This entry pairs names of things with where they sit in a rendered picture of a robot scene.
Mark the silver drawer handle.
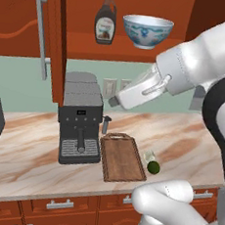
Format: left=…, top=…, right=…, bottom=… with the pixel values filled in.
left=121, top=194, right=135, bottom=206
left=192, top=188, right=215, bottom=203
left=45, top=197, right=75, bottom=213

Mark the red-brown base cabinet door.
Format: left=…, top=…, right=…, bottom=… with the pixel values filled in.
left=97, top=207, right=142, bottom=225
left=23, top=204, right=99, bottom=225

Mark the grey coffee machine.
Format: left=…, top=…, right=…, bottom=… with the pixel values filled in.
left=52, top=69, right=118, bottom=170

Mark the wide red-brown drawer front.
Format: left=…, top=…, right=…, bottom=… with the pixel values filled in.
left=19, top=188, right=100, bottom=225

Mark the green lime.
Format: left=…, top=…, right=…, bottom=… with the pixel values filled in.
left=146, top=159, right=162, bottom=176

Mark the brown syrup bottle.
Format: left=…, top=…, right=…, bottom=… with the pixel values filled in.
left=91, top=0, right=119, bottom=47

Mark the white bowl with blue pattern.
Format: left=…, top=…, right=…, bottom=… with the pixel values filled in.
left=119, top=13, right=175, bottom=54

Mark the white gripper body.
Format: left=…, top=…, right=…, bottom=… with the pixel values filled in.
left=112, top=67, right=172, bottom=115

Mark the red-brown wall cabinet shelf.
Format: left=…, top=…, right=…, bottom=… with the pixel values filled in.
left=56, top=0, right=197, bottom=73

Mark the long silver cabinet door handle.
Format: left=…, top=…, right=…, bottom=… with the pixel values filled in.
left=23, top=0, right=59, bottom=81

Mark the white garlic bulb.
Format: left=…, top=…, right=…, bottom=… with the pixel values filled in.
left=142, top=150, right=158, bottom=163

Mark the grey object by wall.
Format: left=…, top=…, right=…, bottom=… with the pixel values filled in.
left=189, top=83, right=208, bottom=113

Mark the red-brown wooden cabinet door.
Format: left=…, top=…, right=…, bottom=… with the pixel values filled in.
left=29, top=0, right=76, bottom=108

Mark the dark red-brown cabinet door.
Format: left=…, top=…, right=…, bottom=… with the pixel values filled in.
left=185, top=0, right=225, bottom=46

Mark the white wall outlet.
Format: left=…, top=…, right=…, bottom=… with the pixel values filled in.
left=100, top=76, right=119, bottom=101
left=118, top=78, right=134, bottom=92

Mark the red-brown cabinet with curved groove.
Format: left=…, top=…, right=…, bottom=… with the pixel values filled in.
left=0, top=0, right=50, bottom=61

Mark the brown wooden cutting board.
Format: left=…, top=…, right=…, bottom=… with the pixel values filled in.
left=95, top=130, right=153, bottom=188

